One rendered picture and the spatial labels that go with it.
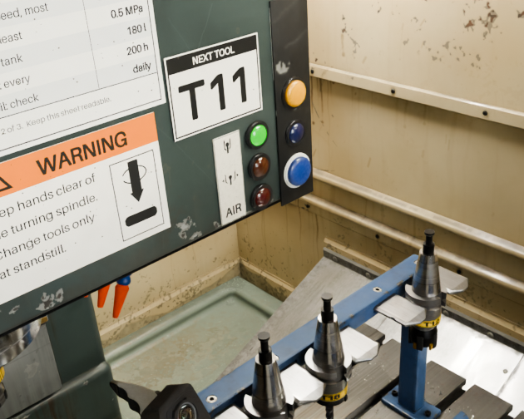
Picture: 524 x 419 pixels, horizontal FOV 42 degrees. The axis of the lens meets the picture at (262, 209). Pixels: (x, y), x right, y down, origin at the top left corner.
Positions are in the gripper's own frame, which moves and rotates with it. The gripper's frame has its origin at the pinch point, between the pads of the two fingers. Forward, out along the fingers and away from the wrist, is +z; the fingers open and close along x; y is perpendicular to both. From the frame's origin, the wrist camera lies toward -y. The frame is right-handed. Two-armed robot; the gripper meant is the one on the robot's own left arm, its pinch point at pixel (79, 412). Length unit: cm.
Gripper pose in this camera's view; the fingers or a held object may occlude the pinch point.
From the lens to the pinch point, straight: 70.7
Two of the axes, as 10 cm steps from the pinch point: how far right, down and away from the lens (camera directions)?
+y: 0.3, 8.7, 4.9
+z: -8.5, -2.3, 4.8
